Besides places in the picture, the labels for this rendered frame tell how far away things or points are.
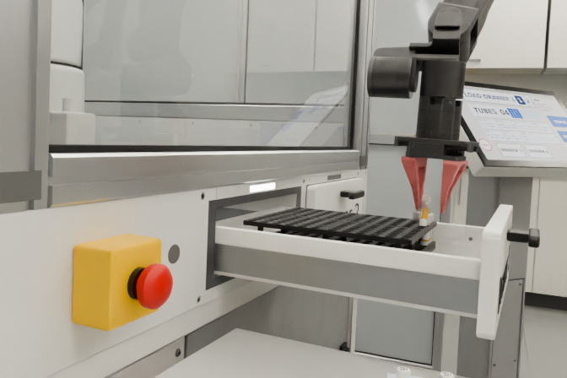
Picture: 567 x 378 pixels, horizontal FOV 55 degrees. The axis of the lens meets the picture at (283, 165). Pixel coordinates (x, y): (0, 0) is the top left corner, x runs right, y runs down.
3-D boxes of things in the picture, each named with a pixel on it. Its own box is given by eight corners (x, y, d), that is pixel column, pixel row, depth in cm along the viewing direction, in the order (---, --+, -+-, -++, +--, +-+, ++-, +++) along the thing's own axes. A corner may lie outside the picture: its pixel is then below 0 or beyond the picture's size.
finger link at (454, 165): (454, 218, 70) (461, 145, 70) (400, 210, 74) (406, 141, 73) (463, 212, 76) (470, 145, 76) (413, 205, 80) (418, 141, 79)
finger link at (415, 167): (449, 218, 71) (456, 145, 70) (395, 210, 74) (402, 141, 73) (459, 212, 77) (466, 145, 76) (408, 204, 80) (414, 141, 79)
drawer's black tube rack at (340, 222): (434, 265, 79) (436, 221, 79) (408, 294, 63) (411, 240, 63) (294, 245, 89) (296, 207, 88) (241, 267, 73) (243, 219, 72)
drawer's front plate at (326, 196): (361, 227, 122) (364, 178, 122) (313, 248, 96) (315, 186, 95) (353, 226, 123) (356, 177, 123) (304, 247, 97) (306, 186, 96)
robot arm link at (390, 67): (464, 5, 74) (462, 51, 81) (379, 6, 78) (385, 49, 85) (454, 72, 68) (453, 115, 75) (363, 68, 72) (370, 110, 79)
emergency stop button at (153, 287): (176, 304, 50) (178, 261, 50) (148, 316, 46) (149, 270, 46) (150, 299, 51) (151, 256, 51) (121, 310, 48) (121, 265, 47)
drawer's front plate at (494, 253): (508, 278, 80) (513, 204, 80) (494, 342, 54) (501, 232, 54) (495, 277, 81) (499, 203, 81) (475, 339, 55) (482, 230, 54)
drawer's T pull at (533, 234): (538, 239, 69) (539, 228, 69) (539, 249, 62) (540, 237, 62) (508, 235, 70) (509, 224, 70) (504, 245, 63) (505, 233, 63)
